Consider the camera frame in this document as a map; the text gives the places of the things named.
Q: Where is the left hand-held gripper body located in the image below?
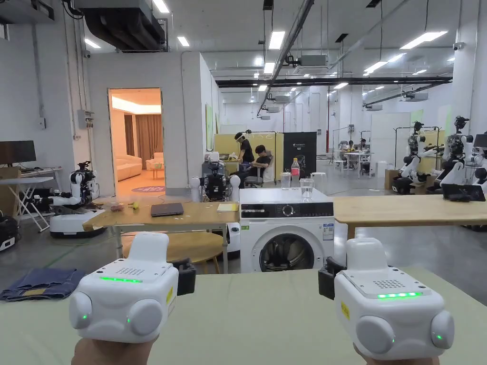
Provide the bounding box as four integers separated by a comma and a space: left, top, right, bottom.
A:
69, 232, 197, 345

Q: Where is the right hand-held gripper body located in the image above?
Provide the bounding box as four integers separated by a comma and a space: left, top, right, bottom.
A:
318, 238, 455, 360

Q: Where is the person's right hand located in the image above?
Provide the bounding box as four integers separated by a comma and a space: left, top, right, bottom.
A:
353, 342, 439, 365

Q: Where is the person's left hand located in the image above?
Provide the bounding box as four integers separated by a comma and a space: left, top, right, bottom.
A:
71, 334, 160, 365

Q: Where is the dark blue garment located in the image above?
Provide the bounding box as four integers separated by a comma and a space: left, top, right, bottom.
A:
0, 268, 88, 302

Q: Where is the round low wooden table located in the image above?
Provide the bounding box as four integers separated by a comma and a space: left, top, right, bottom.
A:
122, 231, 225, 275

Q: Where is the white robot with wheeled base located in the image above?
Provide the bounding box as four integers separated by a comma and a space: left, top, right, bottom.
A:
33, 161, 108, 240

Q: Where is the long wooden table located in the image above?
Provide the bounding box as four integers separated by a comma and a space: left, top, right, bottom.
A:
330, 183, 487, 241
83, 201, 241, 274

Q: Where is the bed with pale green sheet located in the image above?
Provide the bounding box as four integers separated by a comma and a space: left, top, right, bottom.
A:
0, 267, 487, 365

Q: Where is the cream sofa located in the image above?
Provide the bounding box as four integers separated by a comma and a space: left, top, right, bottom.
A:
115, 152, 165, 183

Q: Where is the white washing machine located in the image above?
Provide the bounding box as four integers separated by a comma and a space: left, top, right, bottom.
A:
239, 157, 335, 274

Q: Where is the black and white humanoid robot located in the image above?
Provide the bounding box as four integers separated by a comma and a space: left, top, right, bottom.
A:
190, 151, 242, 203

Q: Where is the white desk with monitor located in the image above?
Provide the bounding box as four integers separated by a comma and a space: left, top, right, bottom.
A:
0, 140, 64, 233

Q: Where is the group of people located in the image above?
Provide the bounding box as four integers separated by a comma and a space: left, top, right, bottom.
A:
338, 138, 376, 179

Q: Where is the black standing banner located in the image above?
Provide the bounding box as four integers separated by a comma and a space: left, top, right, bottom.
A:
283, 131, 318, 179

